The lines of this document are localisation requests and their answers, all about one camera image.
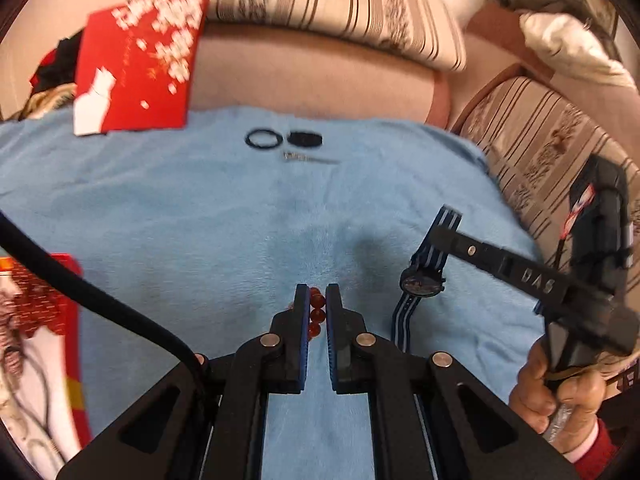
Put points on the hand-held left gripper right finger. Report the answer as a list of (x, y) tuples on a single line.
[(332, 320)]

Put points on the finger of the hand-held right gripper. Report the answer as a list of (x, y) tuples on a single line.
[(500, 266)]

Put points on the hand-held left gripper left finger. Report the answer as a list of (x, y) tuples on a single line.
[(301, 320)]

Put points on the red cardboard box tray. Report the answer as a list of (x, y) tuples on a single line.
[(70, 310)]

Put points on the person's right forearm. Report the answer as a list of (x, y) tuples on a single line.
[(595, 452)]

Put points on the person's right hand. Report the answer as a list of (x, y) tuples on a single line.
[(575, 397)]

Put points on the striped floral seat cushion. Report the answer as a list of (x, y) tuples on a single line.
[(540, 135)]

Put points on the blue blanket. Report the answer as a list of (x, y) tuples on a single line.
[(200, 200)]

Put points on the silver metal hair clip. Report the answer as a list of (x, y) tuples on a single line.
[(290, 155)]

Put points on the black hair clip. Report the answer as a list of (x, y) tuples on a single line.
[(304, 139)]

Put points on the white cloth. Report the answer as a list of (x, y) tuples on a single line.
[(570, 40)]

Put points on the pink sofa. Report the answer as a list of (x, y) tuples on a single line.
[(310, 75)]

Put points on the red box lid with cat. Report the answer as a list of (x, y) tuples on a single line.
[(135, 75)]

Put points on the long striped floral cushion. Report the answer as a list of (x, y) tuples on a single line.
[(325, 0)]

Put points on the patterned scarf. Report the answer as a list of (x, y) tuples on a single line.
[(45, 100)]

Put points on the pile of dark clothes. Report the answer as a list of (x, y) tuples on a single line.
[(57, 62)]

